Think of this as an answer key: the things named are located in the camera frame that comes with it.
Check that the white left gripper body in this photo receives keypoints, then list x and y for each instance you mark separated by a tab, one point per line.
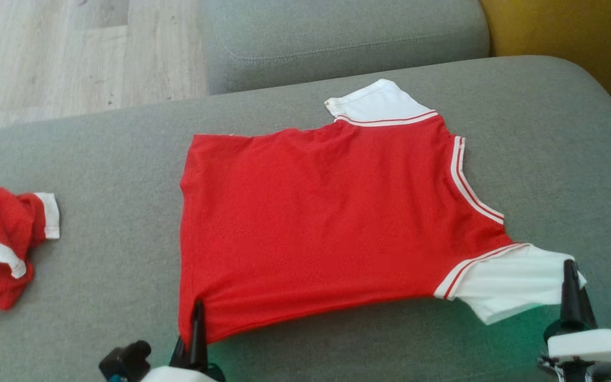
178	374

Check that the large grey sofa seat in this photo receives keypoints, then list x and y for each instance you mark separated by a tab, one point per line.
98	132

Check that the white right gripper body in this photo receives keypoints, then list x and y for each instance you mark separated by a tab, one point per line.
597	347

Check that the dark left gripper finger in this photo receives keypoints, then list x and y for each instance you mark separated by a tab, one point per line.
181	353
198	339

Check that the grey sofa cushion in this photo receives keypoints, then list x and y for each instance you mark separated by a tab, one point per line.
337	37

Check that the yellow sofa backrest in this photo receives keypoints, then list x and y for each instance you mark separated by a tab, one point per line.
565	32

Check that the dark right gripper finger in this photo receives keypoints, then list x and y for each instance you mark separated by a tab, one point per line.
573	302

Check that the red white sports jersey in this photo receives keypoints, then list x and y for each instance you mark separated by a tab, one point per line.
326	223

